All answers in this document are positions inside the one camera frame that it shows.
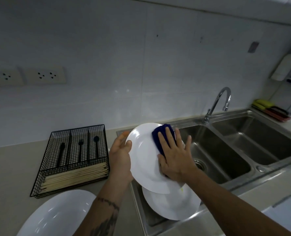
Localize person's left hand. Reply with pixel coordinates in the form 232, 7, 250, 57
108, 131, 134, 186

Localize person's right hand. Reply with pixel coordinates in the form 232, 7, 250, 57
157, 127, 199, 184

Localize white plate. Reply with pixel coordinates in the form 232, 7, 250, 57
125, 123, 186, 194
16, 189, 97, 236
141, 183, 201, 221

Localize dark blue cloth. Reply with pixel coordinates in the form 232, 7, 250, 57
152, 124, 177, 156

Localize person's right forearm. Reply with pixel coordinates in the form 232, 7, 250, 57
181, 167, 291, 236

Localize person's left forearm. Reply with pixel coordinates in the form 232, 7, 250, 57
73, 178, 134, 236

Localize black spoon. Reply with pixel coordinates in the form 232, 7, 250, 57
93, 136, 100, 160

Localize black fork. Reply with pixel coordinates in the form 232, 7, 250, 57
77, 139, 84, 163

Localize bundle of wooden chopsticks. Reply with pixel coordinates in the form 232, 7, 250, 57
40, 162, 109, 193

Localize black knife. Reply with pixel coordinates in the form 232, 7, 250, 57
56, 142, 66, 167

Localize stainless steel double sink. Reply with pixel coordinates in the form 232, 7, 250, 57
116, 109, 291, 236

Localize chrome faucet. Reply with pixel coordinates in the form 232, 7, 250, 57
204, 87, 232, 125

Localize yellow sponge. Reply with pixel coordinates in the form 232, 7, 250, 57
252, 99, 274, 110

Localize dark scouring pad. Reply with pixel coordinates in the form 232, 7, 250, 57
267, 107, 290, 118

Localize red sponge tray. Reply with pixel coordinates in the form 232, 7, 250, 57
251, 105, 291, 123

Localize white spray bottle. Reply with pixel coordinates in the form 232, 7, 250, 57
270, 44, 291, 81

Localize black wire cutlery tray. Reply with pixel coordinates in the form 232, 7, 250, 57
30, 124, 110, 199

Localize white wall cabinet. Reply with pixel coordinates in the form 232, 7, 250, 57
125, 0, 291, 25

